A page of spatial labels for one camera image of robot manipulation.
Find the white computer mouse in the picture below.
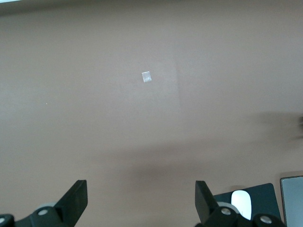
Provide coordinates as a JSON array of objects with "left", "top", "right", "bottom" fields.
[{"left": 231, "top": 190, "right": 252, "bottom": 220}]

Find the small clear tape patch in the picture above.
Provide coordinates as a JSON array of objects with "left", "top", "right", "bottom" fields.
[{"left": 141, "top": 70, "right": 152, "bottom": 84}]

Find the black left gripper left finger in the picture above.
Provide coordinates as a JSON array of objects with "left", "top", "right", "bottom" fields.
[{"left": 14, "top": 179, "right": 89, "bottom": 227}]

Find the black mouse pad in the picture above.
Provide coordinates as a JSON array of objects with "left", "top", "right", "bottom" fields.
[{"left": 213, "top": 183, "right": 283, "bottom": 227}]

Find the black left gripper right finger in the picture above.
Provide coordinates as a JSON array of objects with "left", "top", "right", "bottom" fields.
[{"left": 195, "top": 180, "right": 253, "bottom": 227}]

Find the silver closed laptop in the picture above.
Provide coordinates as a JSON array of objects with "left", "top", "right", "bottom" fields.
[{"left": 280, "top": 175, "right": 303, "bottom": 227}]

